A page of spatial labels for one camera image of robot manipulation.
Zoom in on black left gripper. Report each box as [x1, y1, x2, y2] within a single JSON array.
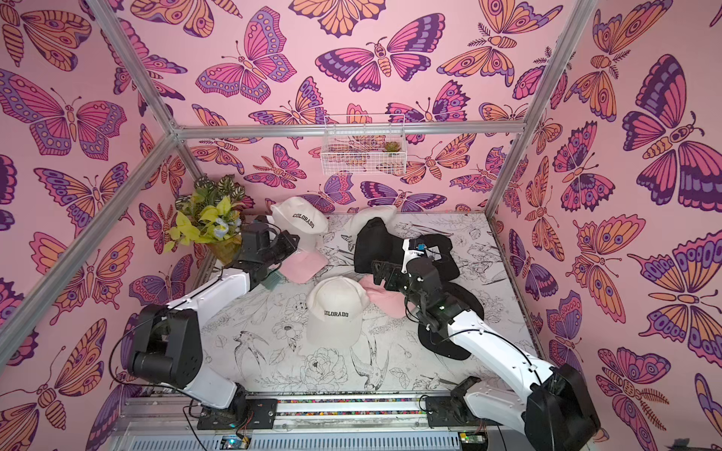
[[262, 232, 301, 271]]

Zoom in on aluminium horizontal back bar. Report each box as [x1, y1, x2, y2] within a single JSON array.
[[175, 120, 526, 140]]

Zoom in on white wire basket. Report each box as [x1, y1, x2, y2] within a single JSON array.
[[319, 113, 408, 177]]

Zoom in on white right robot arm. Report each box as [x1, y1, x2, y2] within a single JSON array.
[[372, 257, 601, 450]]

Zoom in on pink cap left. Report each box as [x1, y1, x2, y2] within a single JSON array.
[[279, 250, 328, 284]]

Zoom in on aluminium left side bar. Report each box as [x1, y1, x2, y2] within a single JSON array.
[[1, 135, 177, 366]]

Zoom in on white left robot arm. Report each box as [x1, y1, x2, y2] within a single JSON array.
[[127, 221, 300, 413]]

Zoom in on plain black cap back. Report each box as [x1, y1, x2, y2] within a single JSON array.
[[353, 217, 404, 274]]

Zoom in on plain black cap front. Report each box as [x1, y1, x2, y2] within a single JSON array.
[[417, 282, 485, 361]]

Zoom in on white Colorado cap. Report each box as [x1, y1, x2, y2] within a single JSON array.
[[271, 197, 328, 252], [306, 276, 370, 349]]

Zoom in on plain black cap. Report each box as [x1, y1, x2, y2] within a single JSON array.
[[353, 217, 404, 274], [417, 282, 485, 361]]

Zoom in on aluminium corner post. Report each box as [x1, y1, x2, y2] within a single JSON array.
[[485, 0, 597, 220], [86, 0, 204, 180]]

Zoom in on aluminium corner post right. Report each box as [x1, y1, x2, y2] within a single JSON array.
[[485, 0, 597, 220]]

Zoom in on black cap with white patch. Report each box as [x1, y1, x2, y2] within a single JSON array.
[[419, 234, 461, 281]]

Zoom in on small succulent in basket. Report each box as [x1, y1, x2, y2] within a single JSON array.
[[384, 141, 402, 153]]

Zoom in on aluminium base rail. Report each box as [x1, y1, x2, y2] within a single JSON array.
[[104, 393, 531, 450]]

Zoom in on potted green plant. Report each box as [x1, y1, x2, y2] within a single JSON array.
[[164, 174, 250, 267]]

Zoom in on aluminium corner post left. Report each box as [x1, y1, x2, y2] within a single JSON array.
[[86, 0, 204, 180]]

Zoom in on pink cap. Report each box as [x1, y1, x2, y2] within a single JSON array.
[[279, 250, 328, 284], [359, 274, 406, 319]]

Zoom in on pink cap centre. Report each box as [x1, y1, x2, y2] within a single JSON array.
[[359, 274, 406, 319]]

